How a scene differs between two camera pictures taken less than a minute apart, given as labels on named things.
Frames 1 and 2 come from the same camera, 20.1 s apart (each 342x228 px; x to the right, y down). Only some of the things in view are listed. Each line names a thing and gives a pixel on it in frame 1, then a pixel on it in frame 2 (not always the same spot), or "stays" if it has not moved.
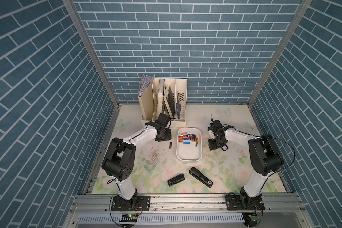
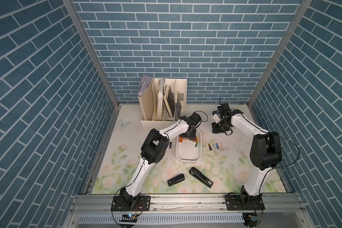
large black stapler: (199, 175) stays
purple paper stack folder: (145, 80) stays
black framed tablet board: (169, 99) stays
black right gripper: (212, 146) to (215, 130)
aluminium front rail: (187, 204) stays
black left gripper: (168, 137) to (193, 136)
